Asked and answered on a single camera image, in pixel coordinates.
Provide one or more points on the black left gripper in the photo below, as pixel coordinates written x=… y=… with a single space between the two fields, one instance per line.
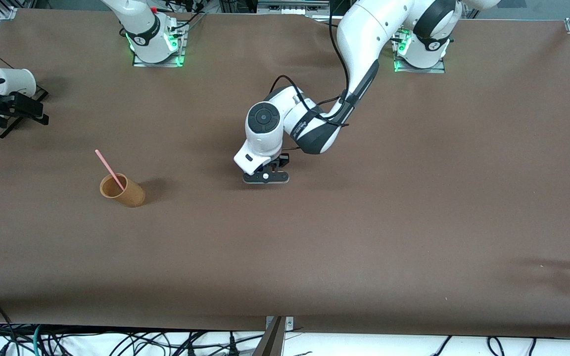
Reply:
x=281 y=160

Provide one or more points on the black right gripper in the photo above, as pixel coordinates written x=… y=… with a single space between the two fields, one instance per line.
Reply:
x=4 y=105

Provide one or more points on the pink chopstick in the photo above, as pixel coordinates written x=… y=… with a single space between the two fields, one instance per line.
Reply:
x=109 y=168

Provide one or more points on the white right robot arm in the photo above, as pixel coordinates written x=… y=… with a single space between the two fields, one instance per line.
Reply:
x=141 y=20

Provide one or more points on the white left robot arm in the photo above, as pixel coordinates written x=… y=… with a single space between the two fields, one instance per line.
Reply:
x=364 y=29

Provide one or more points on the white paper cup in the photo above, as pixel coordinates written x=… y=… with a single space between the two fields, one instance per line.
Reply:
x=15 y=81

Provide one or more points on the brown paper cup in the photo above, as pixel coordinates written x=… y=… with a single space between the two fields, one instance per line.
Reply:
x=134 y=195

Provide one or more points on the grey electronics box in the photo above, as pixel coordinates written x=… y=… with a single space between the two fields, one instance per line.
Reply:
x=290 y=7

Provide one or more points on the dark metal beam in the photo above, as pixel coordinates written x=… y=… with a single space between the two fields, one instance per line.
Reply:
x=271 y=343

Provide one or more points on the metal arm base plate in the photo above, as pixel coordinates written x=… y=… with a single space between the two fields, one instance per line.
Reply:
x=441 y=66
x=181 y=54

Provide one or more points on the silver table edge bracket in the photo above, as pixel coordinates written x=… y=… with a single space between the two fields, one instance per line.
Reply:
x=290 y=324

